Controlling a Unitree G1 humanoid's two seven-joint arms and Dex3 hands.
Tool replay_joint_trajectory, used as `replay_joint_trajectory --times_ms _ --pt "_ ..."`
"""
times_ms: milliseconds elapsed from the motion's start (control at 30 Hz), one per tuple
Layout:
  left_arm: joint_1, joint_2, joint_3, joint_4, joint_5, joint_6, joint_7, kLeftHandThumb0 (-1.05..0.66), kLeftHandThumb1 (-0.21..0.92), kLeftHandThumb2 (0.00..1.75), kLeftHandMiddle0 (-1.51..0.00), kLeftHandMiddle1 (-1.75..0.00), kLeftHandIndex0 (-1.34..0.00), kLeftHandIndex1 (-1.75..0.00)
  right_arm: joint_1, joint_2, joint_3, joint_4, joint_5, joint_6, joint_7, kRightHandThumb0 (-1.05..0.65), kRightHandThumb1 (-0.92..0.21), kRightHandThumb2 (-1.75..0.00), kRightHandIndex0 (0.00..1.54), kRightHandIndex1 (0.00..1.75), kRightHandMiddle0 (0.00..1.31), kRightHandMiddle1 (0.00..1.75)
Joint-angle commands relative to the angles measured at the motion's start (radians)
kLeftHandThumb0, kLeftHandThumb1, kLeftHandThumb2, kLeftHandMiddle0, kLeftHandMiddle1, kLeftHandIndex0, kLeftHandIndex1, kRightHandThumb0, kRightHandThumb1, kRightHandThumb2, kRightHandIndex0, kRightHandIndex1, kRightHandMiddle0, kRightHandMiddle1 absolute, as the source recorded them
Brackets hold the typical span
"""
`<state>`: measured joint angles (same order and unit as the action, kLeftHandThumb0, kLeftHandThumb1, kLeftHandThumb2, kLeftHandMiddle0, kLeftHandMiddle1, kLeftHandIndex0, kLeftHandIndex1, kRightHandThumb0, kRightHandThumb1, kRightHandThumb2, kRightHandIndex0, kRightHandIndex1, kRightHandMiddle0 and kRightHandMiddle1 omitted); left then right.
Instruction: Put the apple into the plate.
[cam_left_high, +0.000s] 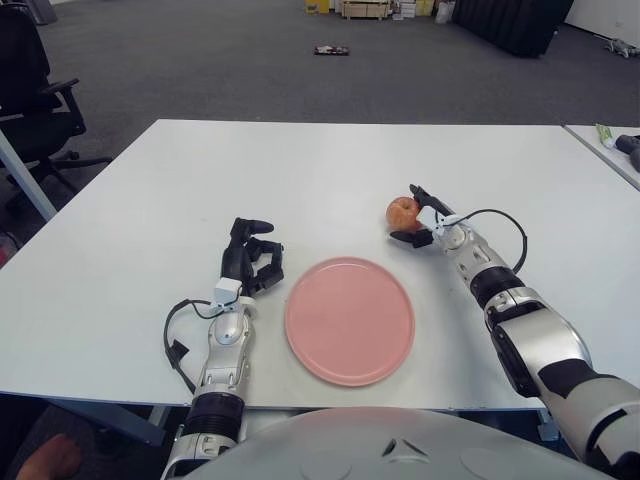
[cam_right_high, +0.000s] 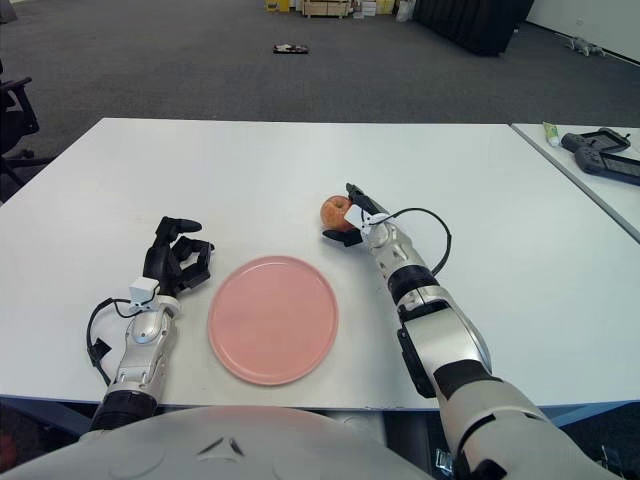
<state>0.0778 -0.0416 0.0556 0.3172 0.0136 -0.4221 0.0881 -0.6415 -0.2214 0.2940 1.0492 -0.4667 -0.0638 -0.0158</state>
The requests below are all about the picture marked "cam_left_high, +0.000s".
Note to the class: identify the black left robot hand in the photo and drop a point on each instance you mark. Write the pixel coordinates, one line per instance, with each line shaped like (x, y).
(240, 260)

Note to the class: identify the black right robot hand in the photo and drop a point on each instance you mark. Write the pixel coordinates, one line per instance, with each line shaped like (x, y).
(437, 204)

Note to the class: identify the red yellow apple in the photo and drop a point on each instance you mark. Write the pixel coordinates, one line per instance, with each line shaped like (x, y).
(401, 214)

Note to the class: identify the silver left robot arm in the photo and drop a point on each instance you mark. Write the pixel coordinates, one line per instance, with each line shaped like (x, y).
(222, 350)

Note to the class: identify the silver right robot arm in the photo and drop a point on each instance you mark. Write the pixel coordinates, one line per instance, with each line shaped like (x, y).
(530, 325)

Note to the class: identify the pink round plate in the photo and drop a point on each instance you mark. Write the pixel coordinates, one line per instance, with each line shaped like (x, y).
(350, 320)

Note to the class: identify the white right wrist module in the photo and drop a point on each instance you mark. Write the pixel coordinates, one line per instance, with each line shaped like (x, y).
(430, 219)

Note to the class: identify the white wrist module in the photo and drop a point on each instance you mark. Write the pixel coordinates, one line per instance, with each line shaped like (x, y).
(430, 219)
(228, 292)

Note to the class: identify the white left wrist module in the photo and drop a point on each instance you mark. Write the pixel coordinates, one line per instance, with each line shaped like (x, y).
(228, 292)

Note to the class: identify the green white tube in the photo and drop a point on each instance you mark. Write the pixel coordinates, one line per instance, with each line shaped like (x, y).
(604, 135)

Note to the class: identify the flat black tray with items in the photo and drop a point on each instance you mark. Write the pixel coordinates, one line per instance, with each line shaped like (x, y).
(331, 50)

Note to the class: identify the white plastic bag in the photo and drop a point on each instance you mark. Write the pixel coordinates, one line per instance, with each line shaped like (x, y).
(444, 11)

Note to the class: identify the white carton boxes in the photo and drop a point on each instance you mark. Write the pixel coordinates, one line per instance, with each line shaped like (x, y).
(414, 8)

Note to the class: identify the black curtain partition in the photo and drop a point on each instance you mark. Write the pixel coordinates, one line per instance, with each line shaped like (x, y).
(515, 22)

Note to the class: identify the wooden pallet crate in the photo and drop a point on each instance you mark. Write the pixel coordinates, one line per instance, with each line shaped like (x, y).
(365, 10)

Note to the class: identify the grey robot torso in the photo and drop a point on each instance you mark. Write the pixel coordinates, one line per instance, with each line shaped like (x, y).
(350, 445)

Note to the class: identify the grey slanted table leg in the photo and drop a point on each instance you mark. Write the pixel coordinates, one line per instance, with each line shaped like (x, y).
(25, 175)

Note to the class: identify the yellow box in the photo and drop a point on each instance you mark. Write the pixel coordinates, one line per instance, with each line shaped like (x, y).
(317, 6)

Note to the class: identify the grey robot dog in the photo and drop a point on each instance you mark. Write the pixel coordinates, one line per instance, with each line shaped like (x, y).
(622, 47)

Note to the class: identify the red brown object under table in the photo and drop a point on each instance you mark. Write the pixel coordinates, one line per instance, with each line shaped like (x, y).
(52, 457)

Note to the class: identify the black office chair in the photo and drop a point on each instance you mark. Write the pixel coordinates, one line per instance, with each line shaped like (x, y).
(25, 80)

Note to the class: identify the grey table frame beam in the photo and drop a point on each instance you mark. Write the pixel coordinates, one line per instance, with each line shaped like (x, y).
(110, 420)

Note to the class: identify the white table frame beam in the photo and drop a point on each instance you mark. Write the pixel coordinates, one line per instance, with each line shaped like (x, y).
(543, 425)

